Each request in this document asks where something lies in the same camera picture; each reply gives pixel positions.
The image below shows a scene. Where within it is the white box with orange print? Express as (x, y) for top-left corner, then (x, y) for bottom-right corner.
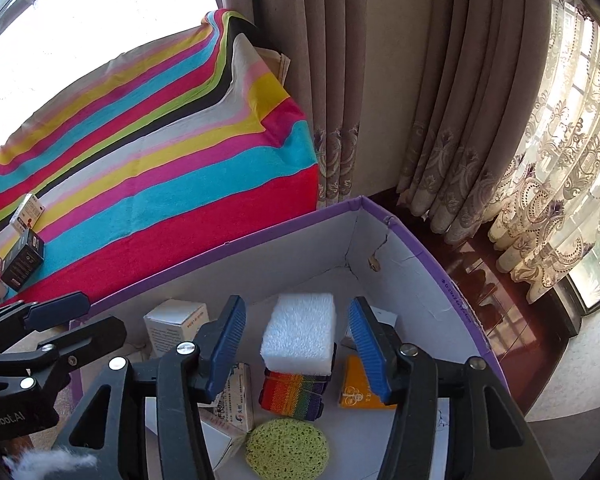
(9, 192), (45, 235)

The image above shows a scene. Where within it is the small printed white box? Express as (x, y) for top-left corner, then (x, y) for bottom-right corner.
(207, 362), (255, 433)

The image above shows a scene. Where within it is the black box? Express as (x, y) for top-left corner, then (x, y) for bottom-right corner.
(0, 229), (46, 292)

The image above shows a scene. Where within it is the plain white box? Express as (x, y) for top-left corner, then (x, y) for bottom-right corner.
(198, 407), (248, 472)

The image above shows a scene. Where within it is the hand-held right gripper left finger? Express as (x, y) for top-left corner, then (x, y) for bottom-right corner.
(52, 294), (247, 480)

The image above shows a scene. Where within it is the rainbow strap roll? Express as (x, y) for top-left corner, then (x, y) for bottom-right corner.
(261, 367), (337, 420)

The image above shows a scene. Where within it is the striped colourful blanket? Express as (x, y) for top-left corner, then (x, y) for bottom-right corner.
(0, 8), (321, 316)

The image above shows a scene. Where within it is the white fluff tuft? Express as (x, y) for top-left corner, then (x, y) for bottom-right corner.
(2, 450), (98, 480)

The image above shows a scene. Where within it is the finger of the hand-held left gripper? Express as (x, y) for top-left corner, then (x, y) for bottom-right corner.
(0, 316), (128, 401)
(0, 291), (91, 351)

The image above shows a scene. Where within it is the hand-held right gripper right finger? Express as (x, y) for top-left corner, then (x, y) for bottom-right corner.
(347, 296), (548, 480)

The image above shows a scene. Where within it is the purple-edged cardboard storage box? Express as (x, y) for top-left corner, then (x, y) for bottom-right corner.
(67, 195), (511, 480)

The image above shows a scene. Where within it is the white foam block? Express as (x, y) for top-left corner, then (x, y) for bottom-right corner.
(260, 292), (337, 377)

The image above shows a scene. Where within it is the small silver box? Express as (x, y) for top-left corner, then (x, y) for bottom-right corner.
(341, 307), (401, 351)

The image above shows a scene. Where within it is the sheer lace curtain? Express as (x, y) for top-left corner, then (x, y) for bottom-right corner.
(487, 0), (600, 306)

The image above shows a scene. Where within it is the round green sponge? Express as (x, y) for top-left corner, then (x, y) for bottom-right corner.
(245, 420), (331, 479)

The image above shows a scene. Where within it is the orange soap bar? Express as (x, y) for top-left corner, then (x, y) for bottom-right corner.
(337, 354), (398, 411)

